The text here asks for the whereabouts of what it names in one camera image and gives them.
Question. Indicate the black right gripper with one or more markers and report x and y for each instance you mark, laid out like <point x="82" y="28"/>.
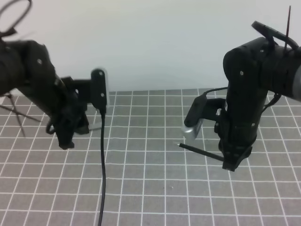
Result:
<point x="237" y="125"/>

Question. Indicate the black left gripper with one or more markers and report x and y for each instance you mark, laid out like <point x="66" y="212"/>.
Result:
<point x="65" y="102"/>

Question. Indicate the black pen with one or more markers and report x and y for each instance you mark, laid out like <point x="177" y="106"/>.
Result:
<point x="200" y="151"/>

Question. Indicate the translucent pen cap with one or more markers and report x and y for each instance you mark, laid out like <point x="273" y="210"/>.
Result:
<point x="96" y="126"/>

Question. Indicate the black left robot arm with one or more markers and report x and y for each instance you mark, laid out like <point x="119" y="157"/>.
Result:
<point x="26" y="66"/>

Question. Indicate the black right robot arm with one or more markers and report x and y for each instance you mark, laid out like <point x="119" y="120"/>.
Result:
<point x="253" y="70"/>

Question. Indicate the grey grid tablecloth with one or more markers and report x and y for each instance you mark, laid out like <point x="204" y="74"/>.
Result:
<point x="151" y="181"/>

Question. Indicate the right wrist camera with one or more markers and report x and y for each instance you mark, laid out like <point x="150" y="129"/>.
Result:
<point x="193" y="121"/>

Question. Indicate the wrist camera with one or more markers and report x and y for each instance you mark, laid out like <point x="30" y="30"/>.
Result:
<point x="193" y="121"/>
<point x="99" y="91"/>

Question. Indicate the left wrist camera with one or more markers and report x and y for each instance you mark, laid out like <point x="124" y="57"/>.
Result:
<point x="99" y="91"/>

